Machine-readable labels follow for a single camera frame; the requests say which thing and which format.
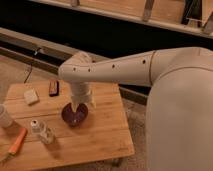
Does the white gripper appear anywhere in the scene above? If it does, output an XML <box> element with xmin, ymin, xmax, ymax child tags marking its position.
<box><xmin>70</xmin><ymin>82</ymin><xmax>95</xmax><ymax>109</ymax></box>

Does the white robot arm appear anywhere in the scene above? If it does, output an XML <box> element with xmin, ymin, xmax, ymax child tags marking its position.
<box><xmin>58</xmin><ymin>47</ymin><xmax>213</xmax><ymax>171</ymax></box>

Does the white paper cup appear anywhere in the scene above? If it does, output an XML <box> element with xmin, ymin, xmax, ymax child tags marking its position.
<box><xmin>0</xmin><ymin>104</ymin><xmax>13</xmax><ymax>128</ymax></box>

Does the beige sponge block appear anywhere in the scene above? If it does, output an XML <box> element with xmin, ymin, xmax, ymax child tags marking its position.
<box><xmin>24</xmin><ymin>89</ymin><xmax>39</xmax><ymax>105</ymax></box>

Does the wooden table board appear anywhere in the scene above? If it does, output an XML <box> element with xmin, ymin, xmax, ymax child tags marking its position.
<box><xmin>0</xmin><ymin>81</ymin><xmax>134</xmax><ymax>171</ymax></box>

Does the black cable left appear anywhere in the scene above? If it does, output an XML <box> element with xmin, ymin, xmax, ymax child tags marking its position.
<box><xmin>23</xmin><ymin>47</ymin><xmax>43</xmax><ymax>84</ymax></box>

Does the orange handled tool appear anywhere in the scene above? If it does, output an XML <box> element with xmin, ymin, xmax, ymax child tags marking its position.
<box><xmin>0</xmin><ymin>127</ymin><xmax>27</xmax><ymax>163</ymax></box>

